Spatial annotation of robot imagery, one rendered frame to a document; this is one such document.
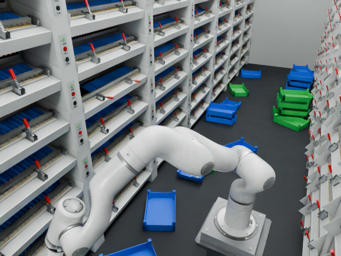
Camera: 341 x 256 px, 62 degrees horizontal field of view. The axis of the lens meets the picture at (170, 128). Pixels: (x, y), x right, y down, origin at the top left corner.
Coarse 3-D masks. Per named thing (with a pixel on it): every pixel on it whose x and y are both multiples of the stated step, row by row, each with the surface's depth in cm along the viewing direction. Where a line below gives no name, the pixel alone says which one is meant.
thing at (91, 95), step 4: (132, 72) 173; (136, 72) 177; (124, 76) 167; (128, 76) 170; (116, 80) 160; (120, 80) 163; (108, 84) 154; (112, 84) 156; (116, 84) 159; (120, 84) 161; (100, 88) 149; (104, 88) 150; (108, 88) 154; (92, 92) 144; (96, 92) 145; (100, 92) 149; (104, 92) 149; (88, 96) 141; (92, 96) 143; (84, 100) 138; (92, 100) 141
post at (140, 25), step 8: (152, 8) 169; (144, 16) 163; (152, 16) 171; (120, 24) 172; (128, 24) 170; (136, 24) 168; (144, 24) 166; (152, 24) 173; (144, 32) 168; (152, 32) 175; (152, 40) 177; (152, 48) 179; (136, 56) 178; (144, 56) 175; (152, 56) 181; (144, 64) 178; (152, 72) 186; (136, 88) 189; (144, 88) 186; (152, 96) 193; (144, 112) 195; (152, 120) 200; (152, 160) 215; (152, 176) 221
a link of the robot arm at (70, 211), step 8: (64, 200) 85; (72, 200) 86; (80, 200) 87; (56, 208) 83; (64, 208) 82; (72, 208) 83; (80, 208) 84; (56, 216) 82; (64, 216) 81; (72, 216) 81; (80, 216) 83; (56, 224) 83; (64, 224) 82; (72, 224) 82; (80, 224) 84; (48, 232) 86; (56, 232) 83; (64, 232) 81; (56, 240) 85
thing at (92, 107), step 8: (128, 64) 182; (136, 64) 180; (144, 72) 180; (144, 80) 179; (112, 88) 157; (120, 88) 159; (128, 88) 164; (112, 96) 151; (120, 96) 159; (88, 104) 139; (96, 104) 141; (104, 104) 146; (88, 112) 136; (96, 112) 143
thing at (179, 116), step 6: (180, 108) 263; (186, 108) 262; (174, 114) 254; (180, 114) 260; (186, 114) 264; (162, 120) 242; (168, 120) 245; (174, 120) 249; (180, 120) 252; (168, 126) 240; (174, 126) 242
